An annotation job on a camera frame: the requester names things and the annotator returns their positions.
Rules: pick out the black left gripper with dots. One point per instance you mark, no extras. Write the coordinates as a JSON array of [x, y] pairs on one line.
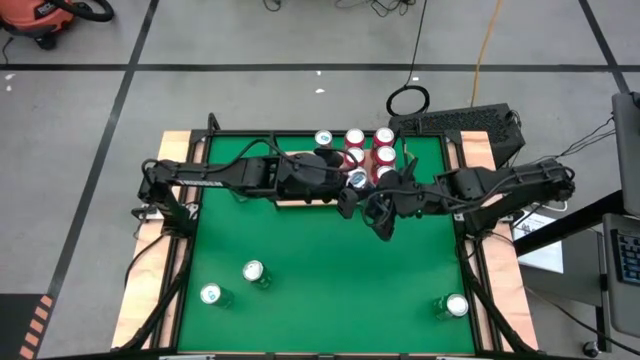
[[332, 182]]

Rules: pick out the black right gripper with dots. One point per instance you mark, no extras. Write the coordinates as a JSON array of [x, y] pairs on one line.
[[412, 200]]

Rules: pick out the silver blue energy drink can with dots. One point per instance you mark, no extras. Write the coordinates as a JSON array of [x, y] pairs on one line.
[[323, 138], [357, 179]]

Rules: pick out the red Fanta soda can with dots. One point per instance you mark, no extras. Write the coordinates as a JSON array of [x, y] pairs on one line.
[[382, 173], [354, 137], [384, 154], [355, 156], [383, 136]]

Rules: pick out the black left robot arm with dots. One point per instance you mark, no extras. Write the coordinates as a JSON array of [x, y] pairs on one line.
[[200, 175]]

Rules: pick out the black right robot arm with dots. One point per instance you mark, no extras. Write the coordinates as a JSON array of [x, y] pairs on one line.
[[525, 177]]

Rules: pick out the green soda can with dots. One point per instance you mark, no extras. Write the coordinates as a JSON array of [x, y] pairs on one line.
[[210, 293], [253, 270], [456, 305]]

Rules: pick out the white paper sheet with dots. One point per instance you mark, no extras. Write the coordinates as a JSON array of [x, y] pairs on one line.
[[547, 260]]

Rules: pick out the silver aluminium bar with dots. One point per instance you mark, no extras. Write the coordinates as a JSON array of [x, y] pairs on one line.
[[187, 357], [455, 357]]

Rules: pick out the black beam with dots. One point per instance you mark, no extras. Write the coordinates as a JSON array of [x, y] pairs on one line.
[[565, 225]]

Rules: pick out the grey side desk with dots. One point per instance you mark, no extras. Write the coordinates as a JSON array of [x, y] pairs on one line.
[[575, 285]]

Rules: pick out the grey monitor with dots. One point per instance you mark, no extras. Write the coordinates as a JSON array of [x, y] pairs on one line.
[[630, 150]]

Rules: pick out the black caster wheel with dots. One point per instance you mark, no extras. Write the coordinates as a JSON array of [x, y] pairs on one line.
[[591, 348]]

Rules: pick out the grey keyboard terminal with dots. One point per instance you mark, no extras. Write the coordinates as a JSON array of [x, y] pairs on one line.
[[625, 300]]

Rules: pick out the orange shop vacuum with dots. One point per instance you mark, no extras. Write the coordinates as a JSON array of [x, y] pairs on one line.
[[35, 17]]

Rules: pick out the black orange striped floor mat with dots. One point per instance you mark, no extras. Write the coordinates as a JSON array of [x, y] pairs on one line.
[[15, 325]]

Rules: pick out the wooden shelf with black frame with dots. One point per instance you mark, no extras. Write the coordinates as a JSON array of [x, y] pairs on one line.
[[310, 202]]

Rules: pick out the silver bracket plate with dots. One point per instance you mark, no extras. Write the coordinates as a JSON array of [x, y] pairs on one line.
[[147, 212], [457, 216]]

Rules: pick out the black table frame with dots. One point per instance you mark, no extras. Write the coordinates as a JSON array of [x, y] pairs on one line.
[[475, 310]]

